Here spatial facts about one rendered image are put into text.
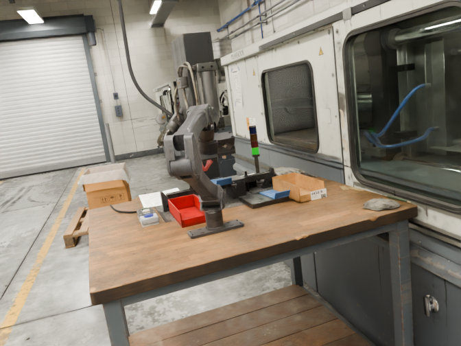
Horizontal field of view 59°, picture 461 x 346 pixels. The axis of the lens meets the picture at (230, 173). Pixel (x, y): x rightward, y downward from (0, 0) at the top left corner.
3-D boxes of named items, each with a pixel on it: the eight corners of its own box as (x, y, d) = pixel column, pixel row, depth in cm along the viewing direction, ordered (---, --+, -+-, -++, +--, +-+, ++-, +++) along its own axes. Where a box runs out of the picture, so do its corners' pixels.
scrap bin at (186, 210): (182, 228, 153) (180, 213, 152) (169, 212, 176) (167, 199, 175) (212, 221, 156) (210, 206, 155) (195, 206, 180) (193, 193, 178)
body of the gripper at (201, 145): (208, 144, 155) (209, 128, 150) (218, 160, 148) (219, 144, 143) (193, 147, 153) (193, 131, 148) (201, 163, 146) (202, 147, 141)
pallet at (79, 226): (80, 217, 540) (78, 207, 537) (155, 204, 559) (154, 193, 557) (65, 248, 424) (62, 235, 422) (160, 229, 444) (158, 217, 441)
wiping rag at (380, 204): (354, 209, 151) (376, 213, 139) (352, 201, 151) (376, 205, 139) (383, 201, 156) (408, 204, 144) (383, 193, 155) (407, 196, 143)
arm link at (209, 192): (208, 192, 150) (171, 152, 122) (225, 191, 148) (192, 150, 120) (206, 208, 147) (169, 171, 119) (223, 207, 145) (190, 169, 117)
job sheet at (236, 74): (234, 106, 357) (229, 68, 350) (235, 106, 357) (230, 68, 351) (243, 106, 333) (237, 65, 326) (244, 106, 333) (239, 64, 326)
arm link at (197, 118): (188, 103, 141) (158, 145, 116) (213, 99, 139) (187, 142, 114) (197, 134, 147) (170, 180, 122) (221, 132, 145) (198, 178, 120)
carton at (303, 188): (300, 204, 164) (298, 186, 163) (273, 193, 188) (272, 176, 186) (327, 198, 168) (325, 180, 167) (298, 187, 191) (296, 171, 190)
